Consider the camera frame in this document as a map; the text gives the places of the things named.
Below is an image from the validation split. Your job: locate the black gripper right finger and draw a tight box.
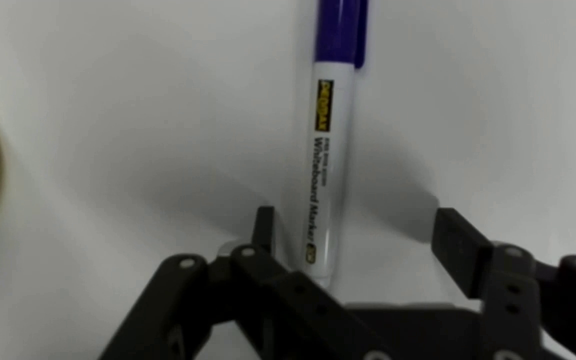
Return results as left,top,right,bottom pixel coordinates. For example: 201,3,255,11
429,207,576,360

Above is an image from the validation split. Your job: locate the white marker with blue cap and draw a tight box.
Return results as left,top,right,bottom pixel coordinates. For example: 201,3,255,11
296,0,372,291

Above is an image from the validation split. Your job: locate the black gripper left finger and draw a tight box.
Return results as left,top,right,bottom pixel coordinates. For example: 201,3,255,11
98,204,395,360

